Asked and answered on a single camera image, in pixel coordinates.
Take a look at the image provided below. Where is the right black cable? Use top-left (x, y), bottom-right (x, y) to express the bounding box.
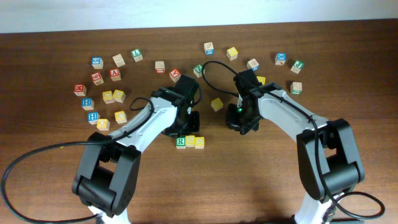
top-left (201, 60), bottom-right (386, 220)

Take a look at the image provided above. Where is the green letter R block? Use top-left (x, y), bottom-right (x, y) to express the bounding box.
top-left (175, 137), bottom-right (186, 149)

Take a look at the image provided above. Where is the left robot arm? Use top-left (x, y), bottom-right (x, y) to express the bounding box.
top-left (72, 75), bottom-right (200, 223)

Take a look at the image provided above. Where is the plain wooden block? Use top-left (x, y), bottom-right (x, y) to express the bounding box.
top-left (113, 54), bottom-right (126, 67)

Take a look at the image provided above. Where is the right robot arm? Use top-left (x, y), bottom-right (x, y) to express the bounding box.
top-left (226, 70), bottom-right (365, 223)

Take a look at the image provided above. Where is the red I side block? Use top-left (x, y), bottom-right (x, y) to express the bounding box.
top-left (155, 61), bottom-right (165, 73)

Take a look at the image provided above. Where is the green letter Z block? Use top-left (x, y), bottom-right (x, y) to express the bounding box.
top-left (193, 64), bottom-right (205, 78)

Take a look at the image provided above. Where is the yellow block far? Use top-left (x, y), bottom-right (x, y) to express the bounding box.
top-left (226, 47), bottom-right (238, 61)

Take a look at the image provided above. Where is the blue letter K block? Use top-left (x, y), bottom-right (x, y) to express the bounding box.
top-left (275, 52), bottom-right (287, 65)

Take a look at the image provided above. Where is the blue letter H block upper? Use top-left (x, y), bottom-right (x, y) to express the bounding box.
top-left (81, 98), bottom-right (95, 110)

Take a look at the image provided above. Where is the blue side tilted block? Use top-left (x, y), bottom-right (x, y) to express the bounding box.
top-left (246, 58), bottom-right (259, 71)

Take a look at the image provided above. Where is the blue number 5 block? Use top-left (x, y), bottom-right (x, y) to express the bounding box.
top-left (91, 57), bottom-right (104, 69)

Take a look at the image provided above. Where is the red tilted A block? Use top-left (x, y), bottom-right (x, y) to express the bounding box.
top-left (169, 68), bottom-right (181, 82)

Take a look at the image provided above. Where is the yellow block right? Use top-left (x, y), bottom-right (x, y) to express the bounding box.
top-left (257, 76), bottom-right (266, 85)

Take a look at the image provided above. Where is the left black cable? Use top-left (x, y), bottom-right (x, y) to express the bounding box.
top-left (0, 96), bottom-right (156, 224)

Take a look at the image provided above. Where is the yellow letter C block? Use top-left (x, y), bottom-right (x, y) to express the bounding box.
top-left (114, 111), bottom-right (127, 124)

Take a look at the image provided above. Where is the blue side wooden block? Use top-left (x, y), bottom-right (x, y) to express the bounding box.
top-left (204, 42), bottom-right (215, 55)

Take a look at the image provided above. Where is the red number 9 block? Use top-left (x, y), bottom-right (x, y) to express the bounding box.
top-left (90, 72), bottom-right (104, 86)

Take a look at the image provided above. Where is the blue letter h block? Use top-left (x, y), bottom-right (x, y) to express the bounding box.
top-left (87, 112), bottom-right (100, 124)
top-left (81, 98), bottom-right (95, 110)

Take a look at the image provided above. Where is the yellow letter O block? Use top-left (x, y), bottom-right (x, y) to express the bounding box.
top-left (102, 91), bottom-right (114, 104)

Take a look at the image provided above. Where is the yellow letter U block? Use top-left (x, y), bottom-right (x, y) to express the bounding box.
top-left (211, 98), bottom-right (223, 111)

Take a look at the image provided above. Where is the red letter M block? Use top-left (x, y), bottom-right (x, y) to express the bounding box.
top-left (73, 84), bottom-right (87, 96)

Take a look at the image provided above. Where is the black cable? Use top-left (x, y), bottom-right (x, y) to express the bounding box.
top-left (0, 96), bottom-right (156, 224)
top-left (201, 60), bottom-right (386, 220)

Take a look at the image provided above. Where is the yellow letter G block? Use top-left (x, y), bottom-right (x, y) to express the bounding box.
top-left (113, 90), bottom-right (126, 103)

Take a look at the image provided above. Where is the yellow O block lower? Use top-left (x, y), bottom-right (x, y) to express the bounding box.
top-left (96, 119), bottom-right (110, 131)

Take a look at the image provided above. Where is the yellow S block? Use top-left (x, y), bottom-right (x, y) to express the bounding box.
top-left (185, 135), bottom-right (195, 147)
top-left (195, 137), bottom-right (205, 149)

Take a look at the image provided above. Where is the green letter J block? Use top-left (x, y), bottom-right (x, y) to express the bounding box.
top-left (290, 60), bottom-right (305, 74)

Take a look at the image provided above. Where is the blue letter H block lower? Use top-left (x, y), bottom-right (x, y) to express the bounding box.
top-left (87, 112), bottom-right (100, 124)

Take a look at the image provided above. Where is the green letter L block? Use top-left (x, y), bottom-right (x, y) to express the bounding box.
top-left (131, 49), bottom-right (143, 62)

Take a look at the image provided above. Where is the green side wooden block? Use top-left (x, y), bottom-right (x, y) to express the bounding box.
top-left (290, 82), bottom-right (302, 95)

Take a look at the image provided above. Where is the red letter A block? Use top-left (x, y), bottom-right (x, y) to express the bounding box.
top-left (109, 68), bottom-right (121, 82)

